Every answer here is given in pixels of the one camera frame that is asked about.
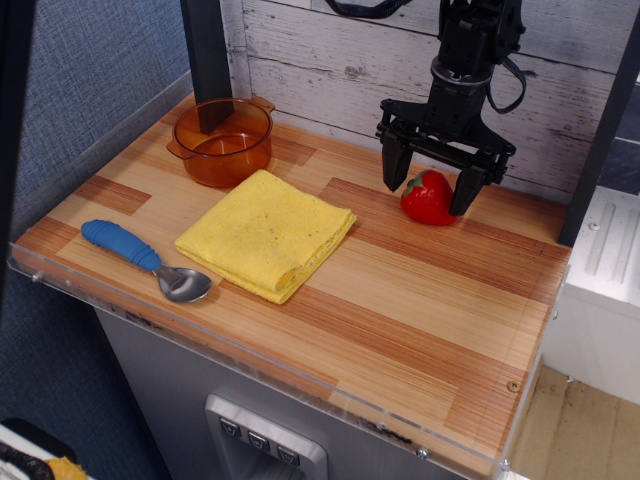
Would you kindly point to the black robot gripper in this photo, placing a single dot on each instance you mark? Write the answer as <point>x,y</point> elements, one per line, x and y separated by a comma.
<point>447,128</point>

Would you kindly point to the red plastic strawberry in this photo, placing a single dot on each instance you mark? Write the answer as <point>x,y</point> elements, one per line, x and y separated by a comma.
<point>427,199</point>

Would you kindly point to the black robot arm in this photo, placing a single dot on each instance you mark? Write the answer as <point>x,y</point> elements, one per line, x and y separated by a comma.
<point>475,37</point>

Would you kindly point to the folded yellow cloth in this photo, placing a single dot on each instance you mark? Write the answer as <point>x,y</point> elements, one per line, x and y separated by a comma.
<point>266,236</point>

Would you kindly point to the amber transparent plastic pot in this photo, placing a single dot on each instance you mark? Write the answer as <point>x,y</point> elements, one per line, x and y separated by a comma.
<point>222,142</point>

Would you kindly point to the white grooved side unit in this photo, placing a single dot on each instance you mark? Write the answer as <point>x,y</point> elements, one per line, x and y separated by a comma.
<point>593,334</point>

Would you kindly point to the clear acrylic table guard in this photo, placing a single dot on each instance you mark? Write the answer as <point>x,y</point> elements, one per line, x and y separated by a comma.
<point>394,361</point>

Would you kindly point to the silver cabinet with buttons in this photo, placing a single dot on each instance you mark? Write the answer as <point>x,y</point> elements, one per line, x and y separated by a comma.
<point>215,400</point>

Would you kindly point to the yellow object bottom left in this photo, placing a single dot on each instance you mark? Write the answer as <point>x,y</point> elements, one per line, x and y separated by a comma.
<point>65,469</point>

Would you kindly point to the dark grey left post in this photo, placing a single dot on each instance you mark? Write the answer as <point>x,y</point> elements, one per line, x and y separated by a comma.
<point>205,39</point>

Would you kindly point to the blue handled metal spoon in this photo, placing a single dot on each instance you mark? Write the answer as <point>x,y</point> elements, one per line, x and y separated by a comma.
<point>179,285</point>

